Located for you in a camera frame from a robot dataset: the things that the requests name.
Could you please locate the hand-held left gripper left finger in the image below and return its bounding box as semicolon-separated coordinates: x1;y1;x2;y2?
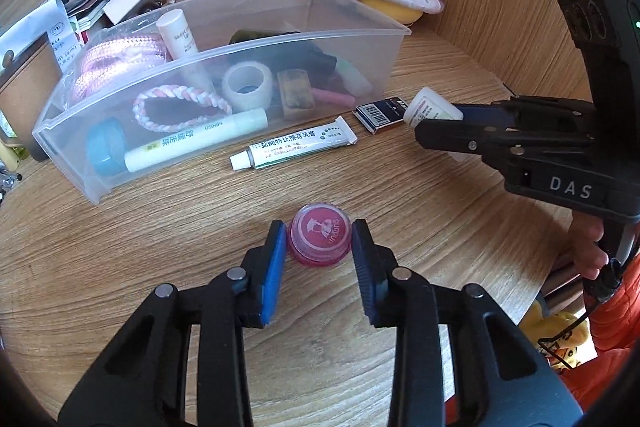
56;219;288;427

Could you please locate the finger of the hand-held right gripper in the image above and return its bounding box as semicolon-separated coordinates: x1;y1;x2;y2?
414;119;601;168
450;96;598;132

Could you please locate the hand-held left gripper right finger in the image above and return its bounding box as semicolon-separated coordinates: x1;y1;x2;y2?
351;219;583;427

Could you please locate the small white bottle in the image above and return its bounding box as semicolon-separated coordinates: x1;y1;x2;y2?
404;87;463;128

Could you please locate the pink round jar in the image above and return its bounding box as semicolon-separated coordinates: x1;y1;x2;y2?
286;202;355;268

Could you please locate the pale teal small bottle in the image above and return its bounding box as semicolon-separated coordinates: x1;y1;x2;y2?
336;57;374;96

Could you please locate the clear plastic bin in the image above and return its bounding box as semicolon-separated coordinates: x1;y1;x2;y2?
32;0;412;206

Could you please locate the long white tube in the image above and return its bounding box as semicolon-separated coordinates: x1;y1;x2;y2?
124;108;269;172

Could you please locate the brown rectangular block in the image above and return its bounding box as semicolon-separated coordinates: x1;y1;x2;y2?
276;68;317;110

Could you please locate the white tape roll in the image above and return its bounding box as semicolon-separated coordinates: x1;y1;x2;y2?
221;61;275;112

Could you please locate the dark green bottle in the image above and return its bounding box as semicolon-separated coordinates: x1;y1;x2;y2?
229;28;301;48

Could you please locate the pink rope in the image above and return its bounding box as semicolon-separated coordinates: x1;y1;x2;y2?
70;32;168;102

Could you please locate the person's right forearm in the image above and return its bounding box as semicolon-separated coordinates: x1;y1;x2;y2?
580;252;640;353

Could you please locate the person's right hand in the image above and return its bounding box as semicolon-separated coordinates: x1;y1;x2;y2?
567;222;611;280

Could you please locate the small dark blue box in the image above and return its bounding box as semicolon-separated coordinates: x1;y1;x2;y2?
354;96;413;135

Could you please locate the pink stick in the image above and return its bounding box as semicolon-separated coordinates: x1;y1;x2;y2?
311;88;355;106

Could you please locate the white ointment tube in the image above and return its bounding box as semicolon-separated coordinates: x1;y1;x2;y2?
230;116;358;171

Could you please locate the white lip balm tube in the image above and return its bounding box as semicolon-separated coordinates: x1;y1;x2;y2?
156;8;213;90

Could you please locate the orange jacket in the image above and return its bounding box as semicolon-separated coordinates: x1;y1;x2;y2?
557;349;640;408

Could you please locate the yellow-green spray bottle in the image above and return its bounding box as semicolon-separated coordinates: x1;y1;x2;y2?
0;142;26;170

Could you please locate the brown cardboard box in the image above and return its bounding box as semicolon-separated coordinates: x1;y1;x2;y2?
0;39;66;162

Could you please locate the white paper receipt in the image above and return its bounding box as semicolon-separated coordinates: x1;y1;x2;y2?
47;0;83;75

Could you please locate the pile of cards and packets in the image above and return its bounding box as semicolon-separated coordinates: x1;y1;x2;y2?
65;0;113;30

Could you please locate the black cable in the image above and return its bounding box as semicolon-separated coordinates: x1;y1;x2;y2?
537;257;626;368

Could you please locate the pink white braided ring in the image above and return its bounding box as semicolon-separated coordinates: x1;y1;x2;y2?
132;84;234;132

